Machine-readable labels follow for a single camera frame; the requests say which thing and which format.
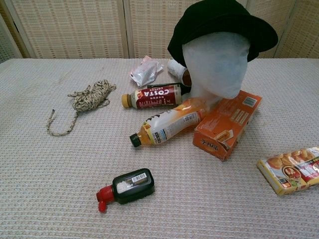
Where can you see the black bucket hat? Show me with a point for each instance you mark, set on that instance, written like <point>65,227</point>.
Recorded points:
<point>219,20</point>

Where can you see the white foam mannequin head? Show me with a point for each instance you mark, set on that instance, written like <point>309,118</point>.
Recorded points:
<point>214,67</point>

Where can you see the orange juice plastic bottle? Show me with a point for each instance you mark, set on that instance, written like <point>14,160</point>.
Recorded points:
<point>169,122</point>

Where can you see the Costa coffee bottle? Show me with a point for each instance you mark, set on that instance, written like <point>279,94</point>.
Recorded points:
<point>154,97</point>

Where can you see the crumpled clear plastic bag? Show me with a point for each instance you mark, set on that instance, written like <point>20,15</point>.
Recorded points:
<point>144,73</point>

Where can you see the white brown paper cup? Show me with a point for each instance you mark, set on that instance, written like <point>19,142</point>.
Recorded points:
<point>174,68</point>

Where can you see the orange cardboard box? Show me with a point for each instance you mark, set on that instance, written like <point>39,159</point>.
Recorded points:
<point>224,124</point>

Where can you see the black ink bottle red cap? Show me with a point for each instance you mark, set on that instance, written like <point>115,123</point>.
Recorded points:
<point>132,185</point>

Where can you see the woven folding screen panel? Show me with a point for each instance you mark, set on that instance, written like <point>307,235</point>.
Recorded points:
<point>301,32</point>
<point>69,27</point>
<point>266,12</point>
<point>7,42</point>
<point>152,27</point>

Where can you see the beige woven tablecloth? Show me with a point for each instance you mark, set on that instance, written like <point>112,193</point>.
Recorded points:
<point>49,174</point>

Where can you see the yellow snack package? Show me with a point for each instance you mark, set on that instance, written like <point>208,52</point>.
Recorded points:
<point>291,171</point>

